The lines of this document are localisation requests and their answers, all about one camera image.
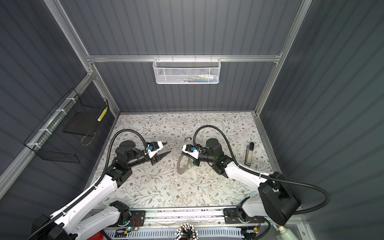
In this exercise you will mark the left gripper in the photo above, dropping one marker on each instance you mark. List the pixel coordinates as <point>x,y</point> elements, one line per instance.
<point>155,160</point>

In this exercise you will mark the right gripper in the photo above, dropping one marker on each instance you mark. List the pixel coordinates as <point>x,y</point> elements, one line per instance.
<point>196,162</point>

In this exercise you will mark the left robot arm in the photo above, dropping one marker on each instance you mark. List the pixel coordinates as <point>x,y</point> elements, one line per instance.
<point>71,221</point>

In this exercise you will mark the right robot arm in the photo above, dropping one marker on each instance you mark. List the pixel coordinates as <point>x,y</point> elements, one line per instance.
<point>280,201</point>

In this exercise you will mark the black lint roller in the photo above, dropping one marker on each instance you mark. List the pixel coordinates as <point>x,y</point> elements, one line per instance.
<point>249,154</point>

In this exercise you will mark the bundle of markers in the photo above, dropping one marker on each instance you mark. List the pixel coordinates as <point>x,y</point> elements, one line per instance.
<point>186,232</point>

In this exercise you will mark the red pencil cup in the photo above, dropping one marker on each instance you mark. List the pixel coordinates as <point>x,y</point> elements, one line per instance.
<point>97,236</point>

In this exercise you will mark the white glue bottle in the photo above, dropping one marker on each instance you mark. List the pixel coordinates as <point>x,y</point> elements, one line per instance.
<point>284,233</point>

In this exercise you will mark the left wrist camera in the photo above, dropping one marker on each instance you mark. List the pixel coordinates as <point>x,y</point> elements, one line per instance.
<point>151,149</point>

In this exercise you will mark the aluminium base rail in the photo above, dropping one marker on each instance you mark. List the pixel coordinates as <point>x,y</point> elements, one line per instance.
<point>218,216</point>

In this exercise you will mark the white wire basket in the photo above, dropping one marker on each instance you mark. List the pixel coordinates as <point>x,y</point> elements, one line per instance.
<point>187,73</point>

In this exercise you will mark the black wire basket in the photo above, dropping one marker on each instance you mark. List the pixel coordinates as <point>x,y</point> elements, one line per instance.
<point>69,133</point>

